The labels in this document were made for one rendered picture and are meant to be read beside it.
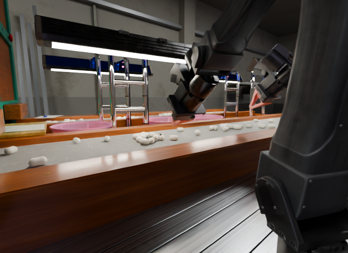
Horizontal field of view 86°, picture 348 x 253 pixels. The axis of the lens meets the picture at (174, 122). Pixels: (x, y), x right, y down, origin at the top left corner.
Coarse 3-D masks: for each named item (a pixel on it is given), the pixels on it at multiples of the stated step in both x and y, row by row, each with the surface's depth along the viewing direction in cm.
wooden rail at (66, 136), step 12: (204, 120) 105; (216, 120) 106; (228, 120) 111; (240, 120) 117; (252, 120) 124; (60, 132) 68; (72, 132) 68; (84, 132) 68; (96, 132) 71; (108, 132) 73; (120, 132) 76; (132, 132) 78; (0, 144) 56; (12, 144) 57; (24, 144) 59
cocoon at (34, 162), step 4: (44, 156) 43; (32, 160) 41; (36, 160) 41; (40, 160) 41; (44, 160) 42; (28, 164) 41; (32, 164) 40; (36, 164) 41; (40, 164) 42; (44, 164) 42
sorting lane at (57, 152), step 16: (192, 128) 92; (208, 128) 92; (256, 128) 92; (48, 144) 61; (64, 144) 61; (80, 144) 61; (96, 144) 61; (112, 144) 61; (128, 144) 61; (160, 144) 61; (0, 160) 45; (16, 160) 45; (48, 160) 45; (64, 160) 45
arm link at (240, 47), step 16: (240, 0) 27; (256, 0) 26; (272, 0) 26; (224, 16) 31; (240, 16) 28; (256, 16) 28; (208, 32) 36; (224, 32) 31; (240, 32) 30; (208, 48) 35; (224, 48) 33; (240, 48) 34; (208, 64) 36; (224, 64) 37
